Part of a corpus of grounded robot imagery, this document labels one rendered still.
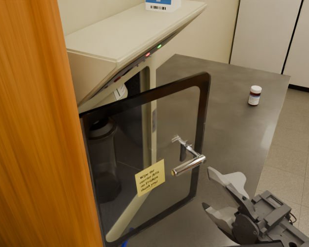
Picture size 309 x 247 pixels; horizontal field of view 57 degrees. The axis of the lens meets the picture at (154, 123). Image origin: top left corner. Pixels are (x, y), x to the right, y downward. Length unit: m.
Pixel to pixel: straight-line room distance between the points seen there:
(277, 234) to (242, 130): 0.72
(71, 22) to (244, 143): 0.86
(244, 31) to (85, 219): 3.28
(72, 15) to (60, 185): 0.24
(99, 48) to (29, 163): 0.19
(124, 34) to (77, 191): 0.23
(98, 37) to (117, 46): 0.05
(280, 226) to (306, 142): 2.39
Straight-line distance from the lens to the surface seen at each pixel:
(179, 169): 0.62
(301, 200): 2.37
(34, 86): 0.32
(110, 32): 0.44
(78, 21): 0.46
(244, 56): 3.66
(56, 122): 0.33
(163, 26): 0.46
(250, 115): 1.33
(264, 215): 0.55
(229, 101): 1.40
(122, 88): 0.64
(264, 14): 3.49
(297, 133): 3.01
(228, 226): 0.59
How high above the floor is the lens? 1.64
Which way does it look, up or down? 36 degrees down
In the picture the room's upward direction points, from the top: straight up
